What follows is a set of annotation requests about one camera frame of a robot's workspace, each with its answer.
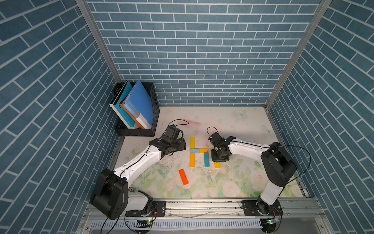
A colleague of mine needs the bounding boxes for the light blue short block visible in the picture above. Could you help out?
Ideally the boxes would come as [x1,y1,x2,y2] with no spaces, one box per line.
[190,148,200,154]

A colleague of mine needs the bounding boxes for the small yellow short block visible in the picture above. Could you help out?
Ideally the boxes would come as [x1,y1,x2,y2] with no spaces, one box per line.
[199,148,209,154]

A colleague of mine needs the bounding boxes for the floral table mat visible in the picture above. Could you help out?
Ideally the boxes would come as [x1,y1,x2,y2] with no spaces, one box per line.
[132,106,277,198]

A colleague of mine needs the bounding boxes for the teal book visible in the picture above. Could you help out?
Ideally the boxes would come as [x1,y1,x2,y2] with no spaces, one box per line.
[110,81,140,129]

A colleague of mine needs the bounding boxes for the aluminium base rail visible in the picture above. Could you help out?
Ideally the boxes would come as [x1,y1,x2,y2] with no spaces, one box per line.
[77,198,333,234]

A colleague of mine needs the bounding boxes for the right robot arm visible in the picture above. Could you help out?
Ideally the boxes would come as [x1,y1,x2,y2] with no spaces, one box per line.
[208,132,308,216]

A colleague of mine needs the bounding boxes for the teal long block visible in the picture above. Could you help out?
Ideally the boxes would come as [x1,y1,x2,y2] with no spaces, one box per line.
[204,152,210,167]

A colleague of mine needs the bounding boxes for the blue book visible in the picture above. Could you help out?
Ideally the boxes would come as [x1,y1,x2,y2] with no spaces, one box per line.
[124,81,154,129]

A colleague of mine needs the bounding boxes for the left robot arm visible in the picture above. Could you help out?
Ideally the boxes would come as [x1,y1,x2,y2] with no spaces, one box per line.
[90,124,186,220]

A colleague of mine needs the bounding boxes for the orange-yellow long block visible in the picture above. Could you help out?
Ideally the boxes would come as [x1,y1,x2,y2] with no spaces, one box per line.
[190,153,195,167]

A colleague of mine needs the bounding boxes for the orange block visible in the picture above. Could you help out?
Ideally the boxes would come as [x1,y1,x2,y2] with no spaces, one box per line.
[179,169,189,186]

